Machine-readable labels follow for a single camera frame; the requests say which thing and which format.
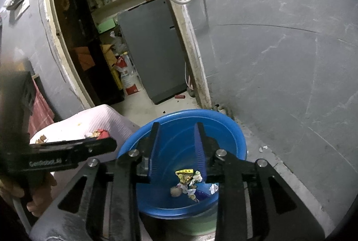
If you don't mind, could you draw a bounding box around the trash pile in bucket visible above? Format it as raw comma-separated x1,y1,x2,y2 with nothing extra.
170,169,218,202

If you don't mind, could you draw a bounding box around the orange trash scrap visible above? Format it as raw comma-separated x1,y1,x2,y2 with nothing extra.
84,129,111,139

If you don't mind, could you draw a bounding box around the left hand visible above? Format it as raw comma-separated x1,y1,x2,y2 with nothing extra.
1,173,57,217

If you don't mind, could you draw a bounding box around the green stool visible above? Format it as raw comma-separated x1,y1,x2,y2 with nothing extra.
169,205,217,236

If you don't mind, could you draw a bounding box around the red checkered cloth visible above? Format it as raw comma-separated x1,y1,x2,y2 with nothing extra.
28,80,55,137

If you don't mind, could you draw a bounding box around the blue plastic bucket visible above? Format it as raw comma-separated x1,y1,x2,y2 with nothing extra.
116,108,248,220

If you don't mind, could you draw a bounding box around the pink striped table cloth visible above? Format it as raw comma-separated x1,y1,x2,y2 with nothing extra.
30,105,140,162

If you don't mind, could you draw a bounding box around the green box on shelf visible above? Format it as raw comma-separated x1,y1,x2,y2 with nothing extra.
97,18,116,34

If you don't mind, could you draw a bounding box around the grey cabinet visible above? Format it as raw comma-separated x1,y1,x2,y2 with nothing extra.
118,0,186,104

